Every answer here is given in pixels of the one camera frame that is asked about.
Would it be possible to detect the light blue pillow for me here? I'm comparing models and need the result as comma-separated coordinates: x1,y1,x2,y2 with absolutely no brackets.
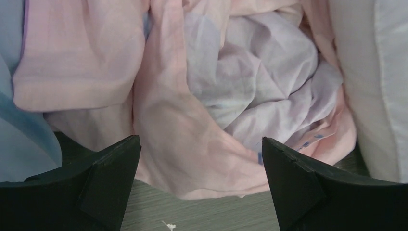
0,0,62,182

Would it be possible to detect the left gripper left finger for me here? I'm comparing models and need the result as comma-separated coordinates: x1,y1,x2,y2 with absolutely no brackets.
0,135,141,231

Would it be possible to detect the white pillow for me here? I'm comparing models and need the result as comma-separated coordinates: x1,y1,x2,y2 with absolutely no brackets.
329,0,408,183

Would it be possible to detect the pink pillowcase with blue script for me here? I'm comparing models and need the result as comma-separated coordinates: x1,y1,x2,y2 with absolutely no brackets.
13,0,357,200

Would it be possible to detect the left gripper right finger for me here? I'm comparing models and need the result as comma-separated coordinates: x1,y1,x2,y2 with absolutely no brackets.
262,137,408,231

